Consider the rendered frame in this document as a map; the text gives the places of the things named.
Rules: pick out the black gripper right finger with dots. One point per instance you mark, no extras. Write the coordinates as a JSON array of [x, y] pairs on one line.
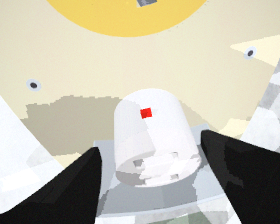
[[249, 176]]

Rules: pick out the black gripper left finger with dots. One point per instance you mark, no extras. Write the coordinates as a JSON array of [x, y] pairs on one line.
[[69, 198]]

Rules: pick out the white cylinder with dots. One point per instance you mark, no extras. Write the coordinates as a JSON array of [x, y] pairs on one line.
[[153, 142]]

